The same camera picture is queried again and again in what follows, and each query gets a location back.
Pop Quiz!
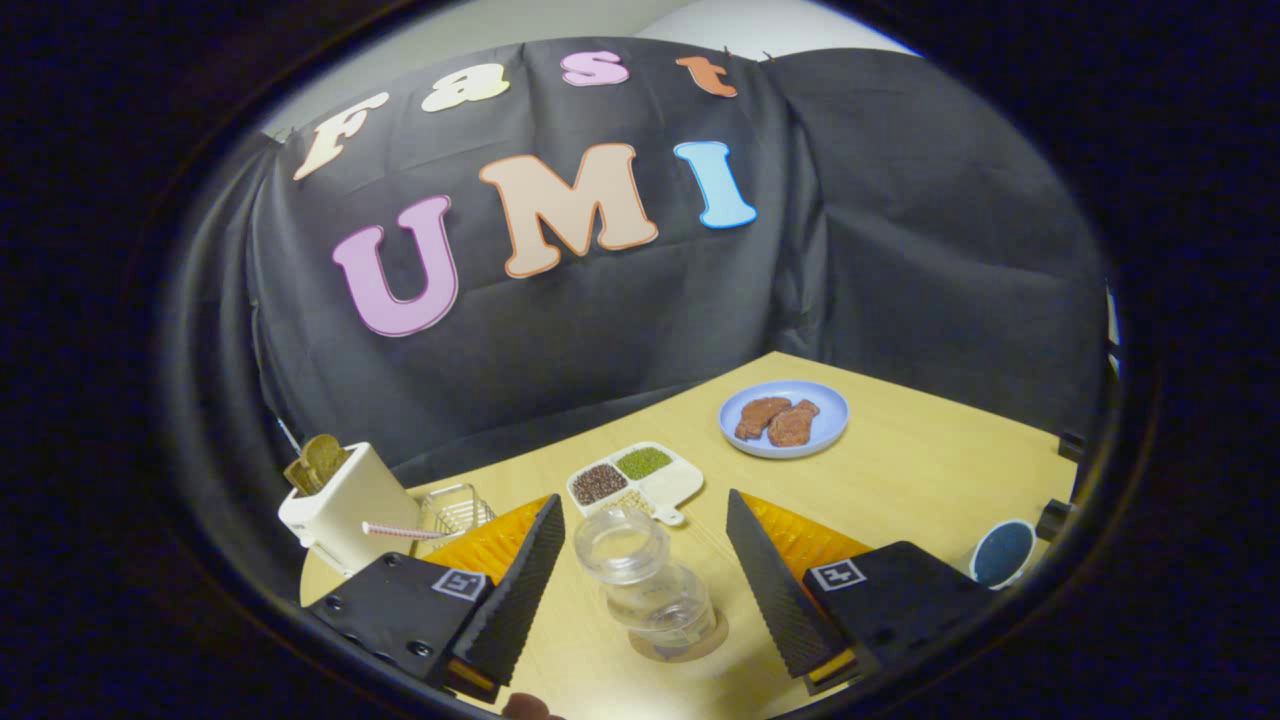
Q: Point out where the brown meat piece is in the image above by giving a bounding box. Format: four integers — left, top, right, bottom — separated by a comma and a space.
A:
767, 400, 821, 448
735, 397, 793, 441

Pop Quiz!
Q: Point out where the small metal wire basket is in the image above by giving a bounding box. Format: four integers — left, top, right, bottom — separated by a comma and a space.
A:
417, 484, 497, 547

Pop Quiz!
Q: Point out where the black backdrop cloth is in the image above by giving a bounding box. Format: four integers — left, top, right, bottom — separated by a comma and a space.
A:
170, 38, 1113, 601

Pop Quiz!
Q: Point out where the striped drinking straw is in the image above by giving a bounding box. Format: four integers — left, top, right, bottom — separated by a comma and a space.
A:
362, 521, 451, 542

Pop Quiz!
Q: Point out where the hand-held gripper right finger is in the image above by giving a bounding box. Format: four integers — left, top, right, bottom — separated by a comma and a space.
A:
726, 488, 991, 696

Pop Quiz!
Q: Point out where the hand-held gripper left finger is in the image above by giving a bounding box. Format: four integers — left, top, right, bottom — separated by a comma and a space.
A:
305, 493, 567, 704

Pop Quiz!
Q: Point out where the wooden table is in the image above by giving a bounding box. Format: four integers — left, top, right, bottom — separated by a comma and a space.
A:
300, 351, 1086, 720

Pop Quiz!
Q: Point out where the light blue plate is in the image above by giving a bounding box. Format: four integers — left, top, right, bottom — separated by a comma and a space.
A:
719, 380, 850, 460

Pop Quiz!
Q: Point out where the white divided grain tray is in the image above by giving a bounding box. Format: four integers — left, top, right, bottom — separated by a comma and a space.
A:
566, 441, 705, 528

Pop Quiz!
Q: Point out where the white cup with dark inside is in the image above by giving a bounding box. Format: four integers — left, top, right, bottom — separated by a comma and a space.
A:
968, 519, 1038, 591

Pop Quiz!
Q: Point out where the white toaster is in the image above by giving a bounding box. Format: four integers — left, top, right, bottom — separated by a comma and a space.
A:
278, 442, 422, 578

